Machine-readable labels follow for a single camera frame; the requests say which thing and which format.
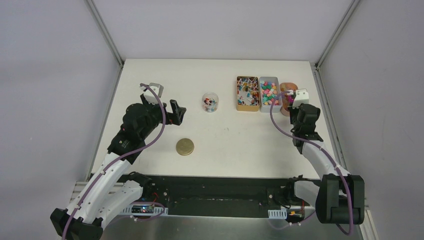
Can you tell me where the clear plastic jar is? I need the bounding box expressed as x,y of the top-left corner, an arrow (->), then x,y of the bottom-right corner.
202,92 -> 219,113

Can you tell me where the white tin of candies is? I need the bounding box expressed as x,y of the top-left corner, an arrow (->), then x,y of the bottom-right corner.
258,76 -> 282,113

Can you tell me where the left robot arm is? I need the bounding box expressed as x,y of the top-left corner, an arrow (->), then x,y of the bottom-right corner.
50,97 -> 187,240

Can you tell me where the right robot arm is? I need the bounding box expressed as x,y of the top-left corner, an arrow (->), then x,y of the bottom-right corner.
288,103 -> 365,225

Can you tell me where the gold tin of lollipops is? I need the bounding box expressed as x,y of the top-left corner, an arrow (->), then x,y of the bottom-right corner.
236,76 -> 261,112

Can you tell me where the pink tray of gummies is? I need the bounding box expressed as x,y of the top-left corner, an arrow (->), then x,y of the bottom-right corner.
279,82 -> 298,117

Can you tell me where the gold jar lid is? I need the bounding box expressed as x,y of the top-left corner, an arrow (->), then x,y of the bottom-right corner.
175,138 -> 195,156

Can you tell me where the magenta plastic scoop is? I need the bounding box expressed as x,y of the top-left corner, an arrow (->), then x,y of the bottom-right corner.
285,90 -> 295,105

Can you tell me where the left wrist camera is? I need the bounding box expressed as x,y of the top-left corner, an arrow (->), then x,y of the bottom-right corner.
139,82 -> 164,105

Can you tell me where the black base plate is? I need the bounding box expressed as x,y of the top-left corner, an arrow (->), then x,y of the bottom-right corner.
140,175 -> 302,219

